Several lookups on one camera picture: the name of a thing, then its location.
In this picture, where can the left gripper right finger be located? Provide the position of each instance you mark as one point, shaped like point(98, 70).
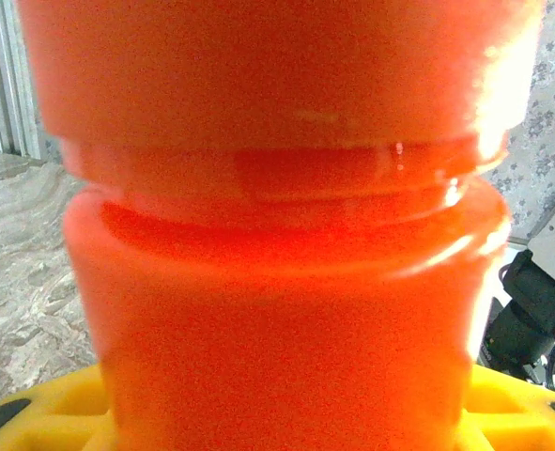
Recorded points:
point(516, 423)

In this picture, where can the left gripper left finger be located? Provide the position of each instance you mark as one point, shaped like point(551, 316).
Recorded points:
point(47, 423)

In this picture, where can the aluminium frame post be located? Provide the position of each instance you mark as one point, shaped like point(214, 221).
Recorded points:
point(9, 70)

